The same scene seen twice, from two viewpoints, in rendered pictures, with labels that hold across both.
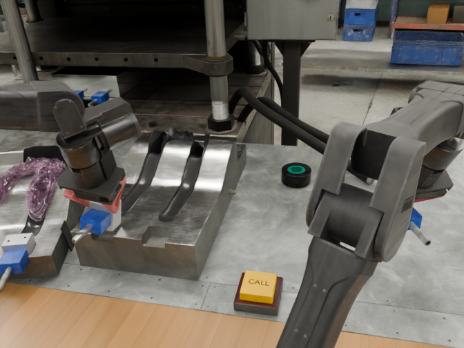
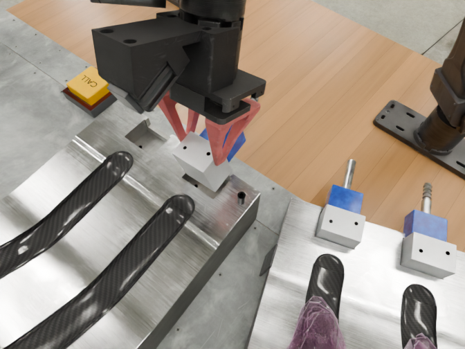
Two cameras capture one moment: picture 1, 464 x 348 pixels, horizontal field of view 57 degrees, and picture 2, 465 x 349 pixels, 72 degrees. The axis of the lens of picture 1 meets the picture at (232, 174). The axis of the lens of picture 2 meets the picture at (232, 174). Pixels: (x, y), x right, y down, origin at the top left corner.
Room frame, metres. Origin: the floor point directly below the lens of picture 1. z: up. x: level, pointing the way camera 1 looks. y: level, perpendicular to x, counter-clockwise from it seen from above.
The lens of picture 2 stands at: (0.87, 0.37, 1.26)
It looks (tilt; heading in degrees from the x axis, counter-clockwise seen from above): 60 degrees down; 203
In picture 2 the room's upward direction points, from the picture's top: straight up
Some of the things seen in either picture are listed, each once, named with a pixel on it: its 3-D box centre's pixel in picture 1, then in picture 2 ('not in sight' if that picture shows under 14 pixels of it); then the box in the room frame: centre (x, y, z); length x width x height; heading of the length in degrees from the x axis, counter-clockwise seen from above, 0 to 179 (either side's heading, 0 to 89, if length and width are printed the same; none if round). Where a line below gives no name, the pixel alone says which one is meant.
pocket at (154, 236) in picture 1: (158, 241); (151, 142); (0.67, 0.15, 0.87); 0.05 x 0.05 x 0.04; 76
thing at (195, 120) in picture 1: (119, 95); not in sight; (1.90, 0.50, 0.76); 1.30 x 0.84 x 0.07; 76
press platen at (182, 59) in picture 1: (114, 52); not in sight; (1.90, 0.49, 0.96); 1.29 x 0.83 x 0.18; 76
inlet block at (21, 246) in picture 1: (12, 265); (343, 199); (0.64, 0.44, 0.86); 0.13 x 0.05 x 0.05; 3
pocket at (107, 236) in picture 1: (108, 235); (209, 182); (0.69, 0.26, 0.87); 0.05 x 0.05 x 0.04; 76
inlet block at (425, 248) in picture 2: not in sight; (425, 224); (0.63, 0.54, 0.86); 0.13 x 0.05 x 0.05; 3
